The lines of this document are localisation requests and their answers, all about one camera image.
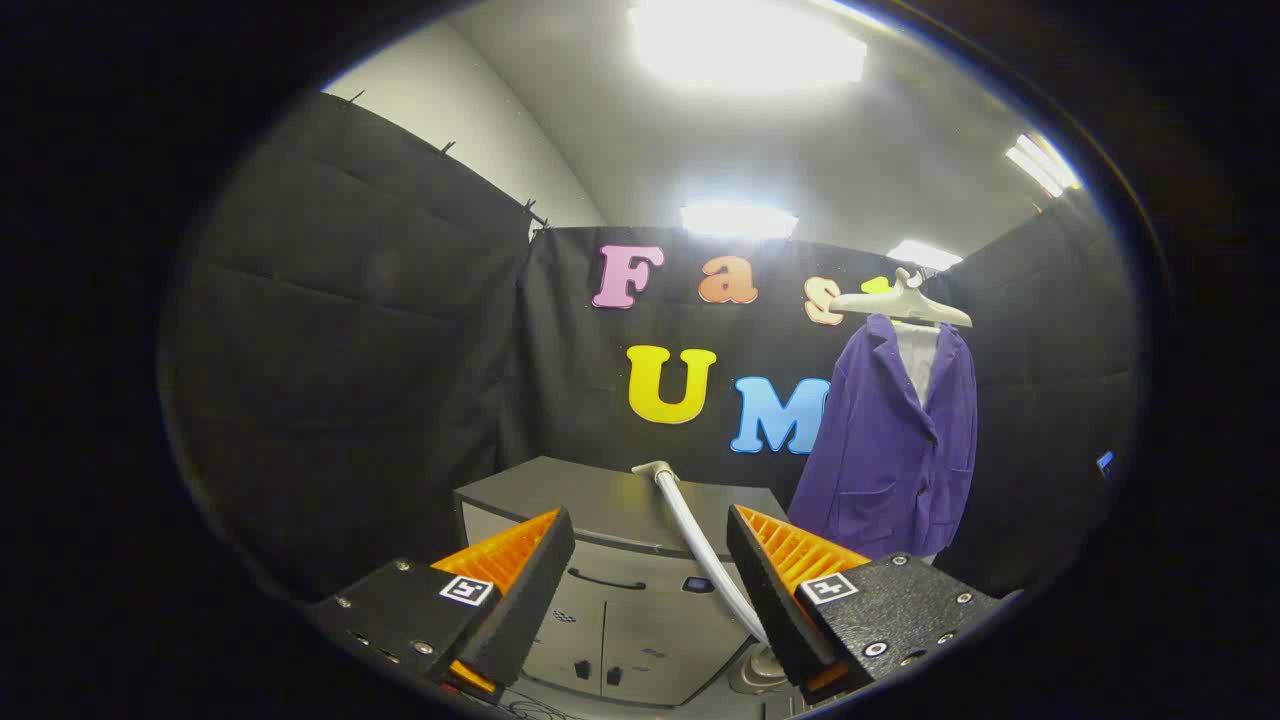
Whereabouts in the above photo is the white garment steamer head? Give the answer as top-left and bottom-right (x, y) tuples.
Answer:
(632, 460), (771, 646)

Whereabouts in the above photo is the white shirt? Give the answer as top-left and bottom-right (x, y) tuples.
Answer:
(893, 320), (943, 406)

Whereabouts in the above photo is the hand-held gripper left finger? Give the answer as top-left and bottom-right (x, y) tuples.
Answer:
(305, 506), (578, 699)

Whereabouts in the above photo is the white clothes hanger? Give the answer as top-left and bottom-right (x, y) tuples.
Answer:
(829, 267), (974, 329)

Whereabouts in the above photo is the large ceiling light panel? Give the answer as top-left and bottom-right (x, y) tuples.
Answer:
(627, 0), (869, 93)

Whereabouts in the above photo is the grey cabinet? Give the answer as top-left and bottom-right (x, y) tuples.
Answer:
(453, 456), (791, 707)

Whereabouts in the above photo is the purple jacket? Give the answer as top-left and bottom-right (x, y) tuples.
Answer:
(788, 313), (979, 561)

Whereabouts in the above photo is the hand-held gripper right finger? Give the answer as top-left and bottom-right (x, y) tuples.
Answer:
(726, 503), (1004, 699)

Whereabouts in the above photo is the black quilted curtain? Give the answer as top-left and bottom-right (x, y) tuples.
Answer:
(160, 92), (549, 601)
(935, 190), (1141, 601)

